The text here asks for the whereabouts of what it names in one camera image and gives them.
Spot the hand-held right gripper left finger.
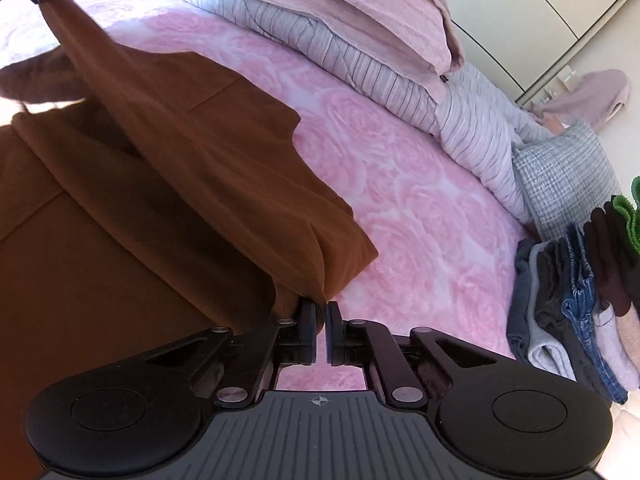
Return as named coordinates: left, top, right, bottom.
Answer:
left=132, top=300, right=321, bottom=408

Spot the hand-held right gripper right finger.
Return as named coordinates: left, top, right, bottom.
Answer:
left=325, top=301, right=506, bottom=406

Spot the brown garment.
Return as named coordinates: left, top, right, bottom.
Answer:
left=0, top=0, right=379, bottom=480

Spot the grey striped duvet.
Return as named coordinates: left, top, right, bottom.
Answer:
left=125, top=0, right=556, bottom=226

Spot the pink floral blanket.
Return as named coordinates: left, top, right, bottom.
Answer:
left=0, top=0, right=531, bottom=391

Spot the pink pillow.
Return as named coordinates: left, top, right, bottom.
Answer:
left=95, top=0, right=463, bottom=86

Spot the stack of folded clothes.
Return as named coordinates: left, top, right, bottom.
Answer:
left=506, top=176, right=640, bottom=406

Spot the cream wardrobe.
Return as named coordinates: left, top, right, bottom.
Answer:
left=415, top=0, right=640, bottom=106

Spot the pale pink hanging garment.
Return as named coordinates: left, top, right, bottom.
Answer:
left=532, top=69, right=631, bottom=133

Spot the grey checkered pillow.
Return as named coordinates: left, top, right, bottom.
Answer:
left=512, top=121, right=623, bottom=241

